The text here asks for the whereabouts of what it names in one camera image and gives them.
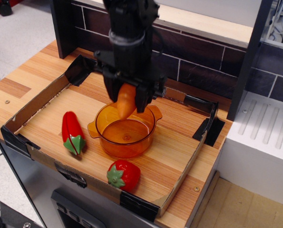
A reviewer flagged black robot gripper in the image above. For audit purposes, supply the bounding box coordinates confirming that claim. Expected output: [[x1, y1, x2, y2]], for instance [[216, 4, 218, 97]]
[[94, 35, 166, 113]]

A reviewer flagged orange toy carrot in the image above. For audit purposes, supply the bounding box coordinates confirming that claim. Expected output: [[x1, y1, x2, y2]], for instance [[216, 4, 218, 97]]
[[117, 84, 136, 120]]

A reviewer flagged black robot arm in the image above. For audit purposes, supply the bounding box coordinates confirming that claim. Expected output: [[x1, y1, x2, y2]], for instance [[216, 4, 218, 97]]
[[94, 0, 167, 113]]

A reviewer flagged transparent orange plastic pot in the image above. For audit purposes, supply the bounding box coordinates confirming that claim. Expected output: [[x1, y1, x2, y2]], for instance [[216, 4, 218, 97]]
[[88, 103, 162, 159]]

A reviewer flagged cardboard fence with black tape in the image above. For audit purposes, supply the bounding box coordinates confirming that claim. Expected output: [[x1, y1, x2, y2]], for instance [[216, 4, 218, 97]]
[[1, 55, 224, 221]]

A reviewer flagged red toy chili pepper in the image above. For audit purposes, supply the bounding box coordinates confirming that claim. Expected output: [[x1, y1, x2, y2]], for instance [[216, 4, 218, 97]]
[[62, 111, 86, 155]]

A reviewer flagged red toy strawberry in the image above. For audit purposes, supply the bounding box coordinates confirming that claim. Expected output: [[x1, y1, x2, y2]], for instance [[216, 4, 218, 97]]
[[107, 160, 141, 192]]

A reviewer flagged light wooden shelf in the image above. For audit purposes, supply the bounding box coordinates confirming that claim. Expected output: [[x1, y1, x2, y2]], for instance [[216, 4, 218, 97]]
[[71, 0, 254, 49]]

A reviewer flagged grey oven control panel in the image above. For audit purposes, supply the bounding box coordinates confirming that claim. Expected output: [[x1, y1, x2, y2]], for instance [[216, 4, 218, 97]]
[[51, 190, 143, 228]]

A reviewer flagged white toy sink drainboard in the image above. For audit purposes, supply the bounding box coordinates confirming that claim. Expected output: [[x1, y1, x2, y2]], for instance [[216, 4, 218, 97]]
[[218, 92, 283, 204]]

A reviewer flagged dark left cabinet post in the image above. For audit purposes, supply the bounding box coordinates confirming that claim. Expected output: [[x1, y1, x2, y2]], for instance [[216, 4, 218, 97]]
[[50, 0, 77, 59]]

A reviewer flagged dark upright cabinet post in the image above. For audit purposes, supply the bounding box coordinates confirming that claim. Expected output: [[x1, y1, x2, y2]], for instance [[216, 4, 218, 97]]
[[227, 0, 273, 121]]

